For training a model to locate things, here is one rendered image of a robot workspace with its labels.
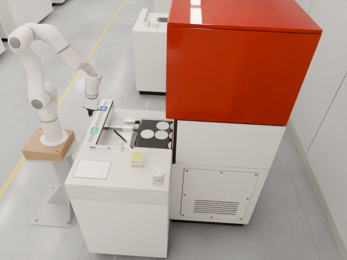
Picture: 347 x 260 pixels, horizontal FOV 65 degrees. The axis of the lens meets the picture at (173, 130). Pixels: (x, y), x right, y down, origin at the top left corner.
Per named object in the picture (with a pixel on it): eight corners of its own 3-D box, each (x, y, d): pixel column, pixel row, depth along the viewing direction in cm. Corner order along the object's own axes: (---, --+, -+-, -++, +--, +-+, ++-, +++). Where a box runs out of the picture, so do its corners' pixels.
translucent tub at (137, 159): (143, 159, 179) (143, 151, 175) (143, 167, 173) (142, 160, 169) (132, 158, 179) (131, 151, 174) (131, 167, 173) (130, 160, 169)
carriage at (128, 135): (136, 124, 223) (135, 121, 221) (127, 156, 196) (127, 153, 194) (126, 123, 224) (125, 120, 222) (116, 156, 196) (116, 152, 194)
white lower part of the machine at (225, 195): (236, 162, 310) (251, 103, 256) (246, 229, 248) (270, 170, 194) (173, 158, 312) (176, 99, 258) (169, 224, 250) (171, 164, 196)
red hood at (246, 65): (261, 64, 229) (282, -14, 190) (286, 126, 168) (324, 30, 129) (172, 59, 231) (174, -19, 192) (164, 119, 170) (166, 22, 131)
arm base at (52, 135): (34, 144, 195) (28, 123, 184) (49, 128, 210) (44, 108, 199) (59, 148, 193) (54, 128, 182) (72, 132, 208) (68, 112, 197)
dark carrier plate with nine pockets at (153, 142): (184, 122, 220) (184, 121, 220) (183, 152, 194) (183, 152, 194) (142, 119, 221) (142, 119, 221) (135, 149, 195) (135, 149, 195)
